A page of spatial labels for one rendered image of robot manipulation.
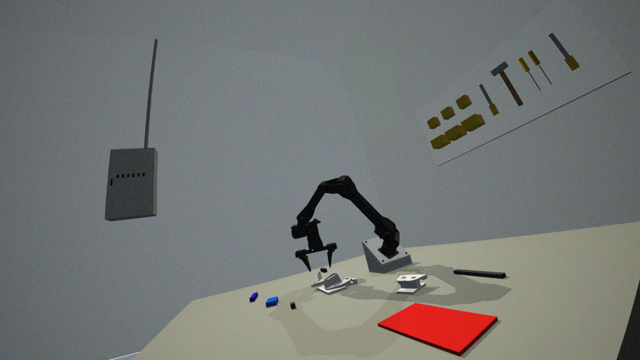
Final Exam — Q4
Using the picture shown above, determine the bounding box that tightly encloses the blue rectangular block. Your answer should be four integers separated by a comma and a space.
265, 297, 279, 307

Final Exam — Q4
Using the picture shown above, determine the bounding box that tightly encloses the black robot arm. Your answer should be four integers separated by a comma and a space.
290, 175, 400, 259

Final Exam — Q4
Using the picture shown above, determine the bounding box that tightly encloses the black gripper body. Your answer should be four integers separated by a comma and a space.
295, 233, 338, 258

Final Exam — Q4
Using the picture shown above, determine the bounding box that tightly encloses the red flat plate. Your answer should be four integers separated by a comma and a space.
377, 303, 498, 357

